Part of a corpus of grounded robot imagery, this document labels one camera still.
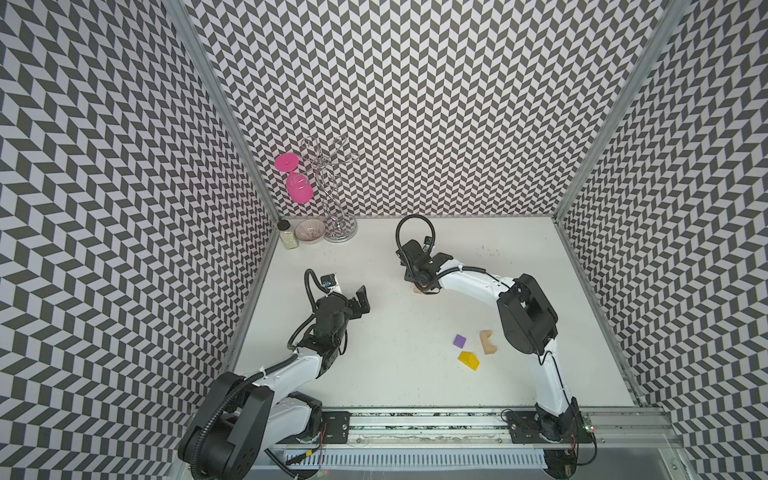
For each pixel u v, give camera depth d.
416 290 0.99
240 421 0.41
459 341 0.87
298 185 1.08
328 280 0.71
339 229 1.16
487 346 0.87
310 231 1.12
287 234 1.04
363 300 0.78
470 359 0.83
